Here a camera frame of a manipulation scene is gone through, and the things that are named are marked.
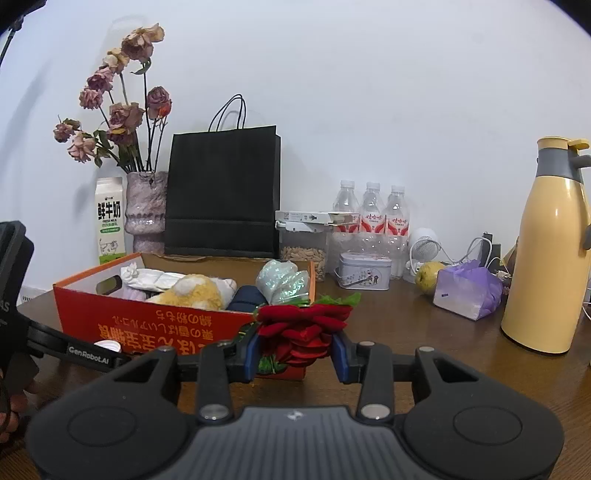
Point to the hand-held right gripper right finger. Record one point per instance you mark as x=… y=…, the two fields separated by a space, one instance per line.
x=339 y=357

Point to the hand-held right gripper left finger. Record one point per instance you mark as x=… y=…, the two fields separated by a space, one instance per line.
x=253 y=357

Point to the red fabric rose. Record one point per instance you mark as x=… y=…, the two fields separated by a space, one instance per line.
x=304 y=330

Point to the navy zip case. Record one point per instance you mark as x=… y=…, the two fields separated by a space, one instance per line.
x=247 y=297

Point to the clear plastic bag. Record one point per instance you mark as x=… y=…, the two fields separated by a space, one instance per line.
x=281 y=281

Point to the yellow plush toy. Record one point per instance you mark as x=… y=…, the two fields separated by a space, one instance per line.
x=194 y=293

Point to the orange cardboard box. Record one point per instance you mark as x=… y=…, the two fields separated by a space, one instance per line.
x=152 y=327

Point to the purple fluffy towel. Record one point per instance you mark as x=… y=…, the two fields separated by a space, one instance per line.
x=136 y=294

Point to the white cloth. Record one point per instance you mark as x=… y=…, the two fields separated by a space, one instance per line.
x=154 y=279

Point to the person's left hand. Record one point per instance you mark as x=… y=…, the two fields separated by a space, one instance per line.
x=11 y=407

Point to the small printed tin box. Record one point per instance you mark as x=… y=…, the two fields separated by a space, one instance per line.
x=362 y=272

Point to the clear container of seeds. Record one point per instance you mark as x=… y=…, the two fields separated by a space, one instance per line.
x=302 y=254

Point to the white green milk carton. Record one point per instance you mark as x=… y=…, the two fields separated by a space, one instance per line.
x=111 y=221

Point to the white bottle cap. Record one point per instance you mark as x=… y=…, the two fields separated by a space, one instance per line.
x=108 y=345

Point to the green apple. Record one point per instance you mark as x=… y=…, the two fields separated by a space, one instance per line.
x=429 y=277

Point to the small white fan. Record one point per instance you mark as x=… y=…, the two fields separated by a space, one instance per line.
x=424 y=247

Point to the purple tissue pack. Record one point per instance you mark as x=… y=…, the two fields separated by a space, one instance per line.
x=466 y=290

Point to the long white box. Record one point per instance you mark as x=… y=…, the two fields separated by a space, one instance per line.
x=304 y=217

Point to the mottled purple vase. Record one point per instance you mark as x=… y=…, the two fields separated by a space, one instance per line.
x=145 y=207

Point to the clear water bottle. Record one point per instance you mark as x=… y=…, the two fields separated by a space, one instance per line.
x=373 y=207
x=346 y=198
x=398 y=217

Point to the black paper bag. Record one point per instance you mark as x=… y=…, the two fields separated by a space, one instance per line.
x=221 y=194

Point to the black charger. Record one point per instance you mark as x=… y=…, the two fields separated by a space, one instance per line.
x=491 y=251

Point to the colourful snack bag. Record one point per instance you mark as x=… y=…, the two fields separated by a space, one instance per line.
x=510 y=267

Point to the dried pink rose bouquet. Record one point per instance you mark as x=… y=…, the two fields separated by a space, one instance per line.
x=122 y=115

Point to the yellow thermos jug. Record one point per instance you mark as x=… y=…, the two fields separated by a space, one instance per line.
x=545 y=258

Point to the black light stand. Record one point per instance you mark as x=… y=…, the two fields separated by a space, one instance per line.
x=14 y=23

